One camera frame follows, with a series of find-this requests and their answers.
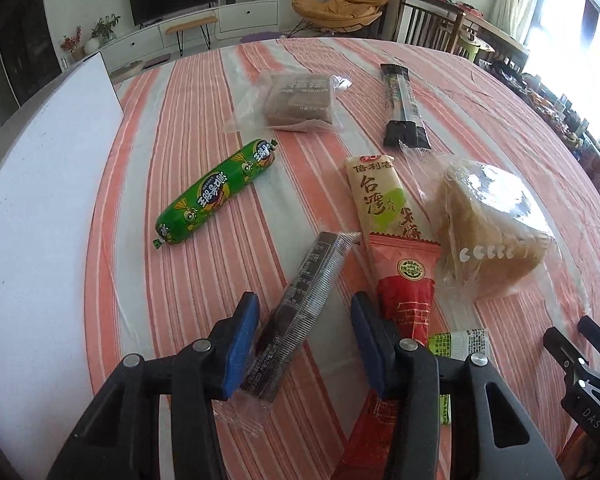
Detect dark wooden chair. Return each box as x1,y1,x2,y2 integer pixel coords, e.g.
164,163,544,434
392,0,466,53

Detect dark glass display cabinet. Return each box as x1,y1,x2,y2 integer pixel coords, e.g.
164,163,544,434
0,0,63,106

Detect row of cluttered small goods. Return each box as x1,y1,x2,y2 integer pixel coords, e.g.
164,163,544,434
480,57,600,201

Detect white cardboard box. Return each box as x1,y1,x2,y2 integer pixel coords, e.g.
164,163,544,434
0,51,131,441

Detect green plant in glass vase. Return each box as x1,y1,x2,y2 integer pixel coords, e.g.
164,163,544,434
90,14,122,44

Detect green sausage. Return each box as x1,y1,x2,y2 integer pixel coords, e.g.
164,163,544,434
152,139,278,251

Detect small wooden bench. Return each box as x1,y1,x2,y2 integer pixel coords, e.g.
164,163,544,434
165,14,219,57

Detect clear dark wafer packet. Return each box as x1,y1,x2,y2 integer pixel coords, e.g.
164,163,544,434
212,231,363,433

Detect white television cabinet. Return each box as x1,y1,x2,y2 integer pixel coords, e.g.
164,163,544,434
100,0,281,73

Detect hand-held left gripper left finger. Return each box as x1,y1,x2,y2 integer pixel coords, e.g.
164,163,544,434
47,291,261,480

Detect black stick packet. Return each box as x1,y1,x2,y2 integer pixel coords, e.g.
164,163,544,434
380,62,432,152

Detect red flowers in vase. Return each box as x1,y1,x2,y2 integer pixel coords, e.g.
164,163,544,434
60,25,86,63

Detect light green stool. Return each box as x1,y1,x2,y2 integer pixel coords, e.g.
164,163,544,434
457,30,496,61

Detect wooden side table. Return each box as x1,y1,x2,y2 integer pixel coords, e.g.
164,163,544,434
445,0,531,68

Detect green and white packet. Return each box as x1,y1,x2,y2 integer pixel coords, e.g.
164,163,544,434
426,328,491,426

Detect orange lounge chair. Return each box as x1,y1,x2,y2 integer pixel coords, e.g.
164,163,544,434
286,0,394,40

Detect beige floor cushion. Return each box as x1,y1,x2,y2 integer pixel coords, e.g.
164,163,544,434
111,60,143,81

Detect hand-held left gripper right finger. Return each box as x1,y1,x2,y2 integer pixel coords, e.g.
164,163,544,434
350,291,563,480

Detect clear packet of brown cake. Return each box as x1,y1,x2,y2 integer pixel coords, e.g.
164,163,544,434
223,69,353,135

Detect cream rice cracker packet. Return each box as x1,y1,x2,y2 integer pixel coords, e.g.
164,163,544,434
344,152,426,246

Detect red snack packet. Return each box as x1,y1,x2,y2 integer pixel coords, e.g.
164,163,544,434
330,232,443,480

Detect clear packet of yellow bread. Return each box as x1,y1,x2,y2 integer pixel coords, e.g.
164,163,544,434
405,152,593,306

